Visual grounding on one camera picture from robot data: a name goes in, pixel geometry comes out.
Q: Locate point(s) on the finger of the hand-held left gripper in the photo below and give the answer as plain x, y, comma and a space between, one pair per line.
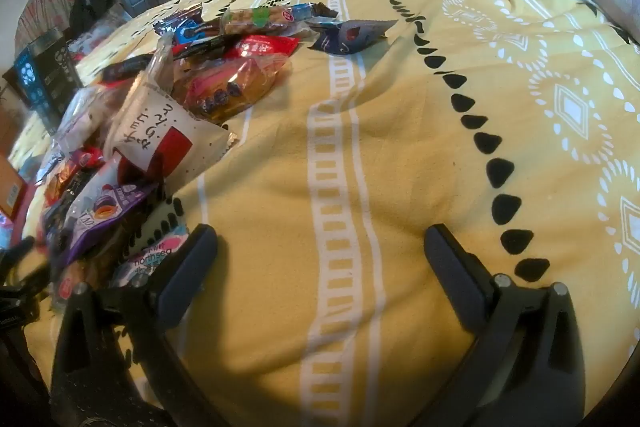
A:
21, 249

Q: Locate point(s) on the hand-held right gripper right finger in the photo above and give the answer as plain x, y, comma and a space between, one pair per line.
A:
457, 277

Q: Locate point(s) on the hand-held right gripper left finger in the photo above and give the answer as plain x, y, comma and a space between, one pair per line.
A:
190, 267

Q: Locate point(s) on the pile of assorted snack packets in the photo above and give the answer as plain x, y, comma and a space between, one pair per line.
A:
165, 127

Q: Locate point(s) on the clear peanut snack packet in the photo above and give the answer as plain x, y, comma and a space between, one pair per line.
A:
255, 21

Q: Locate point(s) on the red cardboard box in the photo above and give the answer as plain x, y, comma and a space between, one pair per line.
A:
10, 192

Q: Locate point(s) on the yellow patterned blanket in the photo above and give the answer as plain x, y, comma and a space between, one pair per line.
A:
400, 132

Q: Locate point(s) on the black box with blue print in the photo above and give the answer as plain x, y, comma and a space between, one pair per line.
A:
45, 72

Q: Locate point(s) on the pink fan-shaped cloth cover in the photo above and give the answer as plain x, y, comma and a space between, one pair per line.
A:
45, 2

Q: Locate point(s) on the black jacket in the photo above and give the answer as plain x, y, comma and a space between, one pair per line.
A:
92, 4

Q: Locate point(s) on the blue silver snack packet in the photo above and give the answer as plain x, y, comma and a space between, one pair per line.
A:
350, 35

